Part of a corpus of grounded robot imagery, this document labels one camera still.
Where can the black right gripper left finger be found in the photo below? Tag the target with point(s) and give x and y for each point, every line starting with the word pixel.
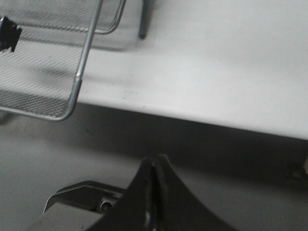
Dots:
pixel 135 209

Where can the silver rack frame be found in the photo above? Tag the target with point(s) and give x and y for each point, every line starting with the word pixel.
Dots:
pixel 145 21

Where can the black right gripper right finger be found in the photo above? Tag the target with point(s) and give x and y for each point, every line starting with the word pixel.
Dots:
pixel 176 208

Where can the grey metal base bracket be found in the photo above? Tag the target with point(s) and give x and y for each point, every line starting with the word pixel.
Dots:
pixel 89 195

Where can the red emergency push button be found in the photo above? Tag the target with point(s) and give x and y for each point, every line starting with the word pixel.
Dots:
pixel 10 33

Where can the silver mesh tray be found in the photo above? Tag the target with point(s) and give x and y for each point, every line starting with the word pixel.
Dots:
pixel 43 76
pixel 110 16

